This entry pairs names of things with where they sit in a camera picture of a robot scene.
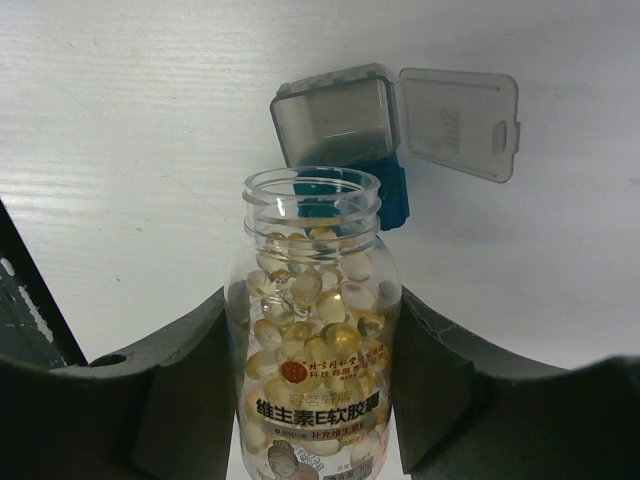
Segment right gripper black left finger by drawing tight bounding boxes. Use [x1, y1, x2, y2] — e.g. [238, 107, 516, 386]
[1, 292, 235, 479]

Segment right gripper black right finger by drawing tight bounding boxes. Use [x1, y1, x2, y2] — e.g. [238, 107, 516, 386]
[392, 291, 639, 479]

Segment glass pill bottle yellow pills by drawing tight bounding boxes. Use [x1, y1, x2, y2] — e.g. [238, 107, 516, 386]
[224, 167, 402, 479]

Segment teal pill box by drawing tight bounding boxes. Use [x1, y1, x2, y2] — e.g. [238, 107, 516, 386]
[293, 154, 410, 231]

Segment grey pill box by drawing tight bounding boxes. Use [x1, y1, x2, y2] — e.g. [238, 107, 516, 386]
[270, 63, 520, 183]

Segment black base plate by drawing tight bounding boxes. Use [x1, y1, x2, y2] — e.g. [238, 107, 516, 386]
[1, 207, 87, 370]

